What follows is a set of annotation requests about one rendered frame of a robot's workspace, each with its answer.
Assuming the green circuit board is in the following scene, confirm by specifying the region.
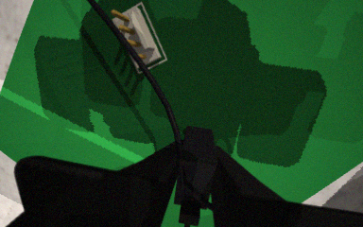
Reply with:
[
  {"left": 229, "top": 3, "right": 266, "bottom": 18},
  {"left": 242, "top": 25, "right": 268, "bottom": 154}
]
[{"left": 0, "top": 0, "right": 363, "bottom": 203}]

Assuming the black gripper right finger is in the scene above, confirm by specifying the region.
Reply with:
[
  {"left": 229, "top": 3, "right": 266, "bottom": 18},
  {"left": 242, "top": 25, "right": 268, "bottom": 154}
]
[{"left": 211, "top": 146, "right": 363, "bottom": 227}]

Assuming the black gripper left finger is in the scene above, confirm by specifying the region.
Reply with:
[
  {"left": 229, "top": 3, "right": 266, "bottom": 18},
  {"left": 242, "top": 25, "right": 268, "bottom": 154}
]
[{"left": 14, "top": 141, "right": 179, "bottom": 227}]

